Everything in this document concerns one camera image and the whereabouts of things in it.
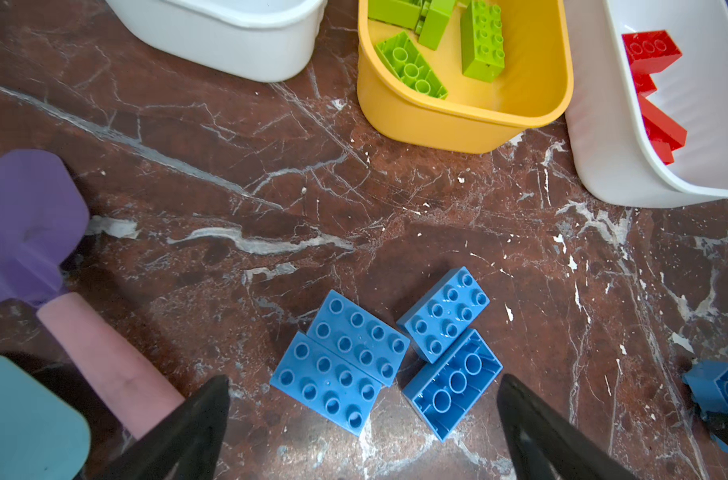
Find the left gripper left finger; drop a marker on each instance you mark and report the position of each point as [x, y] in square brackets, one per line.
[186, 444]

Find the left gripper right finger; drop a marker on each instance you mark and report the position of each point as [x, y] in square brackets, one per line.
[543, 444]

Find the blue lego brick studs down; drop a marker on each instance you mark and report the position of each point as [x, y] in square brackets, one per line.
[443, 393]

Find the blue lego brick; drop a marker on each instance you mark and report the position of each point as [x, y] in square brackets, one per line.
[443, 313]
[708, 382]

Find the large blue lego plate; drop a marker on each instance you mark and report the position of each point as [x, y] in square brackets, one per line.
[339, 366]

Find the green lego brick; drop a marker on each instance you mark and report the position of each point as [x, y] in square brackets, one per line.
[403, 59]
[482, 42]
[434, 18]

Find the large red lego brick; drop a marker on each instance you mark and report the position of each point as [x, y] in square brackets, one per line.
[650, 52]

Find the green lego brick top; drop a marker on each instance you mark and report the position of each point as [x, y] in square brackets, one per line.
[434, 18]

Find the green lego square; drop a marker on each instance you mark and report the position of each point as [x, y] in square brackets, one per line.
[403, 13]

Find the teal toy spatula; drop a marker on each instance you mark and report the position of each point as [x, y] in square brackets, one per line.
[41, 435]

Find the purple pink toy spatula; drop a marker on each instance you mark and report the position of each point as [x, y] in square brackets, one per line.
[43, 218]

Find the yellow rectangular bin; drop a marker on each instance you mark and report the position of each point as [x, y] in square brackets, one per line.
[533, 90]

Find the right white rectangular bin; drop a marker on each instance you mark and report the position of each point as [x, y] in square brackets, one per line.
[612, 154]

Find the white rectangular bin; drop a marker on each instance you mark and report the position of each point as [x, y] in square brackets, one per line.
[612, 154]
[264, 41]

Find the left white rectangular bin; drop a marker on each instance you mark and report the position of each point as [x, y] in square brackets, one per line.
[264, 41]

